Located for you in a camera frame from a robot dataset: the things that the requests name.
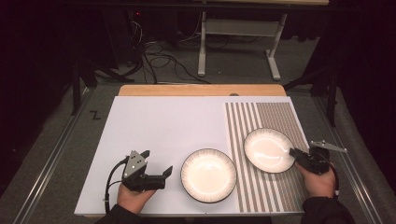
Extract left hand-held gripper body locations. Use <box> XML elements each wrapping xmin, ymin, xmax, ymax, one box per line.
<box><xmin>121</xmin><ymin>150</ymin><xmax>166</xmax><ymax>192</ymax></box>

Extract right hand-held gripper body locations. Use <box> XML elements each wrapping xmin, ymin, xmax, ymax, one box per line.
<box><xmin>297</xmin><ymin>140</ymin><xmax>348</xmax><ymax>175</ymax></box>

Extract white plate with dark rim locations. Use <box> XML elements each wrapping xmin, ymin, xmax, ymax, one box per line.
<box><xmin>243</xmin><ymin>127</ymin><xmax>296</xmax><ymax>175</ymax></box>
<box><xmin>179</xmin><ymin>147</ymin><xmax>238</xmax><ymax>204</ymax></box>

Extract person's right hand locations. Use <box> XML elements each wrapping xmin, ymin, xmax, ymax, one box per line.
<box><xmin>295</xmin><ymin>162</ymin><xmax>337</xmax><ymax>199</ymax></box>

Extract person's left hand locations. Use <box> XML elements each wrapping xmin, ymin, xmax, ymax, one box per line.
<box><xmin>117</xmin><ymin>185</ymin><xmax>157</xmax><ymax>215</ymax></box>

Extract white striped table mat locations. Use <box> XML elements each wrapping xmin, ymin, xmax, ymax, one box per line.
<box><xmin>74</xmin><ymin>95</ymin><xmax>312</xmax><ymax>217</ymax></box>

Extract striped placemat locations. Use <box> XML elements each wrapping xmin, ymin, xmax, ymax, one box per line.
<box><xmin>224</xmin><ymin>101</ymin><xmax>312</xmax><ymax>214</ymax></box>

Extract black tripod stand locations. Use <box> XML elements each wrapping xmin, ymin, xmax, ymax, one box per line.
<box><xmin>282</xmin><ymin>64</ymin><xmax>341</xmax><ymax>128</ymax></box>
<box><xmin>70</xmin><ymin>58</ymin><xmax>135</xmax><ymax>117</ymax></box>

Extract white metal stand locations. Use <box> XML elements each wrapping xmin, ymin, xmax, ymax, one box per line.
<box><xmin>197</xmin><ymin>10</ymin><xmax>289</xmax><ymax>82</ymax></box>

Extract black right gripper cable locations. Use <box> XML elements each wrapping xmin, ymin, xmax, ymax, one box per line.
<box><xmin>323</xmin><ymin>154</ymin><xmax>341</xmax><ymax>200</ymax></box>

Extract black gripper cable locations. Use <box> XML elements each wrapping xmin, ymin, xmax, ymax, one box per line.
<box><xmin>323</xmin><ymin>154</ymin><xmax>341</xmax><ymax>200</ymax></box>
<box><xmin>104</xmin><ymin>157</ymin><xmax>130</xmax><ymax>215</ymax></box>

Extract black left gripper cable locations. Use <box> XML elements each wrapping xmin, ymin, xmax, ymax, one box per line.
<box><xmin>104</xmin><ymin>157</ymin><xmax>130</xmax><ymax>215</ymax></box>

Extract aluminium floor rail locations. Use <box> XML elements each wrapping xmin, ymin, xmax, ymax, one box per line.
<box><xmin>12</xmin><ymin>88</ymin><xmax>95</xmax><ymax>224</ymax></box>
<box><xmin>313</xmin><ymin>95</ymin><xmax>385</xmax><ymax>224</ymax></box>

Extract black floor cables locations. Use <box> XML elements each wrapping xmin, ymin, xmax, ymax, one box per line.
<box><xmin>129</xmin><ymin>18</ymin><xmax>213</xmax><ymax>86</ymax></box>

